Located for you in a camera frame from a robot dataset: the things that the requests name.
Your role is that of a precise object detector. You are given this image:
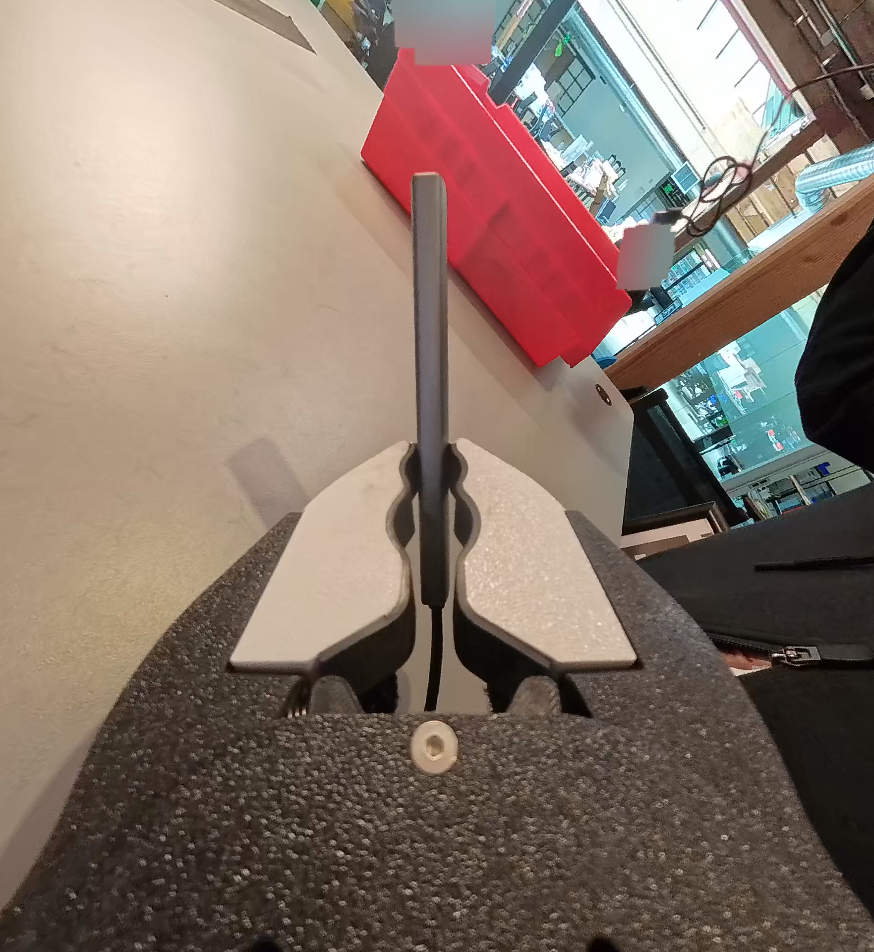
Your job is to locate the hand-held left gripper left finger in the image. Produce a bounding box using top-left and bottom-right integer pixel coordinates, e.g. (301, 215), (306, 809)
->
(227, 440), (417, 696)

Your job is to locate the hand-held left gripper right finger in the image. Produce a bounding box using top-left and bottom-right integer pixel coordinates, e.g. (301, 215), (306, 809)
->
(448, 437), (640, 696)

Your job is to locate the black hub cable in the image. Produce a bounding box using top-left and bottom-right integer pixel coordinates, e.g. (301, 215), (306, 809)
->
(422, 603), (447, 713)

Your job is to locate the grey usb hub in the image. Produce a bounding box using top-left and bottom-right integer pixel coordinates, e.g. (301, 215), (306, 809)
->
(410, 172), (453, 605)

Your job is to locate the black box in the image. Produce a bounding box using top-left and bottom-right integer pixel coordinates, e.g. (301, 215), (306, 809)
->
(621, 387), (752, 534)

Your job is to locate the person in black clothing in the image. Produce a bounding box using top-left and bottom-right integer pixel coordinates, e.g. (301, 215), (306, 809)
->
(636, 195), (874, 952)

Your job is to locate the red plastic bin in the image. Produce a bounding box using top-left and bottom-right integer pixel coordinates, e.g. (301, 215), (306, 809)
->
(360, 48), (633, 370)

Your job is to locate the wooden counter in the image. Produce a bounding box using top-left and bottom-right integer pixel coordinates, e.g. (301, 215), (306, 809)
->
(604, 143), (874, 393)

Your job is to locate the coiled black cable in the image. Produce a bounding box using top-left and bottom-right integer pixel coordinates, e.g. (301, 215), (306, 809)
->
(652, 152), (761, 240)

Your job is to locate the metal spiral duct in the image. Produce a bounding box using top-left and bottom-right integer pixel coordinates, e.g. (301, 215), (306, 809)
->
(796, 128), (874, 211)

